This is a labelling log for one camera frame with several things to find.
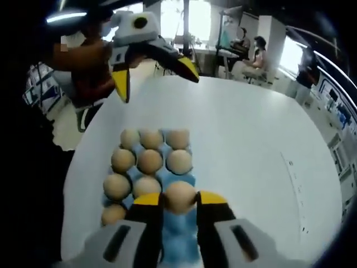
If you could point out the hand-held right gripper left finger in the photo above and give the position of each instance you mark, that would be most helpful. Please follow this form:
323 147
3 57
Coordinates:
147 229

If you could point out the blue egg tray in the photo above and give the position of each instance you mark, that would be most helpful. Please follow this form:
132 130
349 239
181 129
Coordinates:
178 237

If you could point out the group of brown eggs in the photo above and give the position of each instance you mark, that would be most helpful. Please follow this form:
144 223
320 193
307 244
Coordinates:
122 159

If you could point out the white office chair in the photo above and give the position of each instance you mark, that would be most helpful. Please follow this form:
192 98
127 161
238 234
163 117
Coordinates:
82 117

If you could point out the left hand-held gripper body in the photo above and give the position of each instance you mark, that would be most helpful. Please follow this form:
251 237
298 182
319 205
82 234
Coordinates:
125 33

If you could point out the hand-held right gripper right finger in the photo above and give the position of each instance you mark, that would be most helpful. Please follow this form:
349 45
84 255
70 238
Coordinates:
213 226

